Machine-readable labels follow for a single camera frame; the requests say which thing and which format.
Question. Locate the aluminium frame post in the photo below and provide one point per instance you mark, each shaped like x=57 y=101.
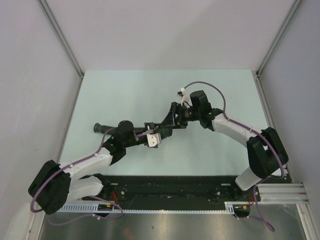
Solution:
x=54 y=24
x=294 y=8

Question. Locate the right aluminium frame post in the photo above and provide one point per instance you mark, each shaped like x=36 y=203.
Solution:
x=294 y=8

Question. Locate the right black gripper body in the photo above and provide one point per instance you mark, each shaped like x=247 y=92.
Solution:
x=186 y=114

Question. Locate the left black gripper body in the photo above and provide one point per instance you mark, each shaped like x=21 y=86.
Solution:
x=148 y=126

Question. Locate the aluminium extrusion rail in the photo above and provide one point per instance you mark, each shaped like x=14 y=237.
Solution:
x=283 y=193

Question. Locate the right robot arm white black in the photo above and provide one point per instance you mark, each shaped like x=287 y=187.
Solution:
x=265 y=150

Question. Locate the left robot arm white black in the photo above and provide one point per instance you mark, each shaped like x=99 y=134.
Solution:
x=55 y=183

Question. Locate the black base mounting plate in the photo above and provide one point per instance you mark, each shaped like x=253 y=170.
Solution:
x=173 y=193

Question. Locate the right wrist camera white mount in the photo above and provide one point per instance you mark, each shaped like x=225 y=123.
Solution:
x=184 y=97

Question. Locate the left aluminium frame post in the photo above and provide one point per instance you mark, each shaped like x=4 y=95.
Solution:
x=54 y=24

